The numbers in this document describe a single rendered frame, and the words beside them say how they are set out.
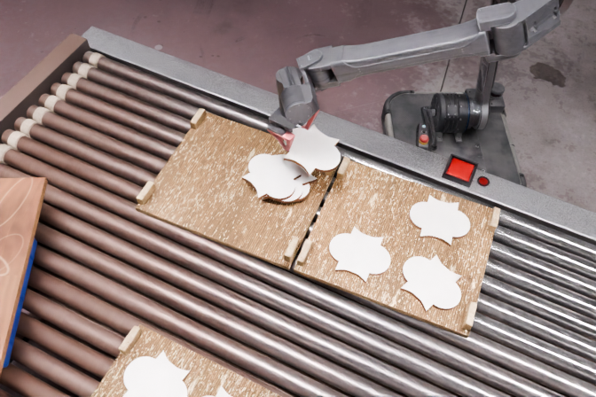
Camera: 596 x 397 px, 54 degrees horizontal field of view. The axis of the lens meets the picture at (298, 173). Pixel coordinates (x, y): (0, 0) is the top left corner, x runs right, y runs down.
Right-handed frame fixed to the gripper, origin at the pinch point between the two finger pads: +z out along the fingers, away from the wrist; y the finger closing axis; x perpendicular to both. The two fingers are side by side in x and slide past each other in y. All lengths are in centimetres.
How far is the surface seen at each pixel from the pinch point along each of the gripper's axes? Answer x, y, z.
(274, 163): 4.7, -3.6, 8.8
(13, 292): 23, -65, 0
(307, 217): -9.0, -9.4, 14.8
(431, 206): -32.0, 11.1, 16.5
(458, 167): -31.5, 27.7, 18.3
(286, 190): -2.4, -8.4, 9.6
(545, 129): -31, 151, 112
